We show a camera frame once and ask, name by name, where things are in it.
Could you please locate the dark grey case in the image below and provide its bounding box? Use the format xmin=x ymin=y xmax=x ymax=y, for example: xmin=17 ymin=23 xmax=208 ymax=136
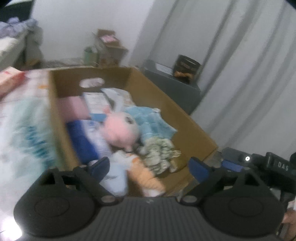
xmin=142 ymin=60 xmax=201 ymax=115

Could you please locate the green patterned cloth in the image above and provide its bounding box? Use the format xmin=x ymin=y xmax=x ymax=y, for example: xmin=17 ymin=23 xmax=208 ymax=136
xmin=137 ymin=137 xmax=181 ymax=176

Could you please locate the small corner cardboard box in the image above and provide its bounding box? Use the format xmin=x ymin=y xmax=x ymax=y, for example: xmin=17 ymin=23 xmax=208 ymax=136
xmin=93 ymin=29 xmax=128 ymax=67

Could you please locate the red wet wipes pack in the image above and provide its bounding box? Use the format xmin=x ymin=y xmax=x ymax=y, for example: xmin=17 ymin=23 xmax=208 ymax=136
xmin=0 ymin=66 xmax=25 ymax=98

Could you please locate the brown cardboard box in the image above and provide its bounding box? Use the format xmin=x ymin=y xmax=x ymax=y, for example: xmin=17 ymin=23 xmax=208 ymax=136
xmin=48 ymin=66 xmax=218 ymax=197

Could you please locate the white rolled blanket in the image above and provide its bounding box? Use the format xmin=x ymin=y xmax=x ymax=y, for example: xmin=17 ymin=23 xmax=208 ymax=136
xmin=1 ymin=32 xmax=28 ymax=71

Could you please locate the blue white tissue pack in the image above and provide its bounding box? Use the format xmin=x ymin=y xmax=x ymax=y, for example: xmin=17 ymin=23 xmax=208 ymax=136
xmin=66 ymin=120 xmax=112 ymax=165

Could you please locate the plaid floral mat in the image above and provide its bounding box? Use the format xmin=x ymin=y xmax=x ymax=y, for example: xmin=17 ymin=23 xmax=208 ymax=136
xmin=1 ymin=70 xmax=59 ymax=213

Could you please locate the white cup with strawberries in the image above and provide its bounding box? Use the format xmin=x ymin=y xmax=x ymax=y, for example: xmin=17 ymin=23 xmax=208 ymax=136
xmin=100 ymin=162 xmax=128 ymax=197

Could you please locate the white blue paper box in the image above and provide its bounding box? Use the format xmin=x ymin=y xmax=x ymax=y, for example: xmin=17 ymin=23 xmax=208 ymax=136
xmin=83 ymin=92 xmax=111 ymax=114

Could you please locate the light blue cloth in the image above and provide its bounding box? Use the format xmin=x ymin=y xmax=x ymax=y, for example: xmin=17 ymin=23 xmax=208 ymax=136
xmin=125 ymin=106 xmax=177 ymax=143

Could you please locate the black snack box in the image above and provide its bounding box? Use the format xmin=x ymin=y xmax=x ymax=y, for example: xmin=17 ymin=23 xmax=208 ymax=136
xmin=173 ymin=55 xmax=201 ymax=82

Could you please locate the grey curtain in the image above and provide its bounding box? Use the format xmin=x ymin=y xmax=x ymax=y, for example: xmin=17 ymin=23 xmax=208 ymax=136
xmin=129 ymin=0 xmax=296 ymax=160

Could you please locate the white plastic bag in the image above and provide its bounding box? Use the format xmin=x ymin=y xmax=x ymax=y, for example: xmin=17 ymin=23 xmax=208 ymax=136
xmin=1 ymin=97 xmax=60 ymax=182

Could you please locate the green paper bag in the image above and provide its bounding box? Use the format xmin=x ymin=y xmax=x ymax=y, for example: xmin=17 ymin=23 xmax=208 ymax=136
xmin=84 ymin=46 xmax=98 ymax=67

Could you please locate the purple clothes pile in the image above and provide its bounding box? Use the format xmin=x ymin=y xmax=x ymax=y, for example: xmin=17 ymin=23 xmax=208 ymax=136
xmin=1 ymin=17 xmax=38 ymax=38

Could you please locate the pink pig plush toy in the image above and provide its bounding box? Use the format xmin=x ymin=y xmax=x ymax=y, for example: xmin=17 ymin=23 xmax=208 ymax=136
xmin=101 ymin=110 xmax=140 ymax=152

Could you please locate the cotton swab bag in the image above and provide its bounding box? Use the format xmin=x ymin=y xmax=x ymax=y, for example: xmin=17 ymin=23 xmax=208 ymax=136
xmin=101 ymin=88 xmax=135 ymax=112

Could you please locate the right hand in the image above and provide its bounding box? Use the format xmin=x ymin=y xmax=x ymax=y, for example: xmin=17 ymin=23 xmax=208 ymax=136
xmin=282 ymin=209 xmax=296 ymax=241

